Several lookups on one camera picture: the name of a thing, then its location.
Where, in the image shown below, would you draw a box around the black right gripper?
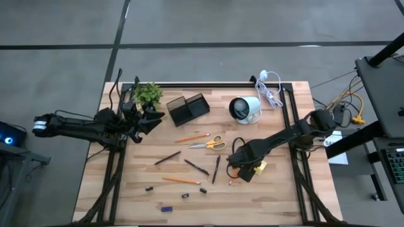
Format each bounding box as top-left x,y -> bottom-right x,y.
227,141 -> 269,173

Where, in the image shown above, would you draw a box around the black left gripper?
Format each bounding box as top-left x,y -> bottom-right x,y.
128,107 -> 165,144

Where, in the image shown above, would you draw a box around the yellow sticky notes pad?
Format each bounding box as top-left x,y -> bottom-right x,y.
253,160 -> 268,176

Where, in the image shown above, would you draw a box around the orange pencil red eraser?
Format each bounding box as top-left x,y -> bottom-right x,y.
228,168 -> 240,185
162,177 -> 201,185
175,133 -> 211,143

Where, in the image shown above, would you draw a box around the black pen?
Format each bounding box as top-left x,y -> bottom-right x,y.
184,159 -> 210,177
153,150 -> 182,166
211,154 -> 222,185

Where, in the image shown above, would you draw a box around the black mesh desk organizer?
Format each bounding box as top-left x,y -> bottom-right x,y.
165,93 -> 211,127

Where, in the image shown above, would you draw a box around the green plant white pot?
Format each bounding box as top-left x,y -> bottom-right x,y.
131,81 -> 164,111

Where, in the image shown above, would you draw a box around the white desk lamp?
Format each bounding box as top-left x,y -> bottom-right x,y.
228,96 -> 263,125

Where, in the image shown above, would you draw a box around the white paper sheet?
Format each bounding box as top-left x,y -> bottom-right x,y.
323,130 -> 350,166

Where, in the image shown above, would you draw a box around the black desk support beam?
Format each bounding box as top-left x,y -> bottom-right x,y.
324,120 -> 386,160

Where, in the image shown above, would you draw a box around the black computer tower blue light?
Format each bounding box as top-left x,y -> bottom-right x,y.
0,120 -> 28,148

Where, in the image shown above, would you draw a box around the black keyboard shelf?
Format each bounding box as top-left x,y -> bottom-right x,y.
372,137 -> 404,215

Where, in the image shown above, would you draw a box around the computer keyboard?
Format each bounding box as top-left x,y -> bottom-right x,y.
380,146 -> 404,185

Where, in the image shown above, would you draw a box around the grey side table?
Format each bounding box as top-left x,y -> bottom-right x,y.
0,141 -> 51,227

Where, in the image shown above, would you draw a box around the black cart desk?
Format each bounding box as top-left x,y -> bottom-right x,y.
354,55 -> 404,139

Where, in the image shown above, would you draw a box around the black pole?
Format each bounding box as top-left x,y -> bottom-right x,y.
367,31 -> 404,69

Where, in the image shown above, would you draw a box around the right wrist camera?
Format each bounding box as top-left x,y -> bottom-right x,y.
239,168 -> 258,183

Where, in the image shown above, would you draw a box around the yellow handled scissors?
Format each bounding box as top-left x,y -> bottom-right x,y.
187,134 -> 227,151

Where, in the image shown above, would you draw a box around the black aluminium rig frame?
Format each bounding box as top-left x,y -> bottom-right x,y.
72,75 -> 351,227

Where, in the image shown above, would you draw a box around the white lamp cable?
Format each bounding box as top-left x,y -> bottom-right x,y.
254,69 -> 284,110

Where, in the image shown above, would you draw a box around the yellow extension cable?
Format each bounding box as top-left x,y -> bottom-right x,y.
324,90 -> 367,125

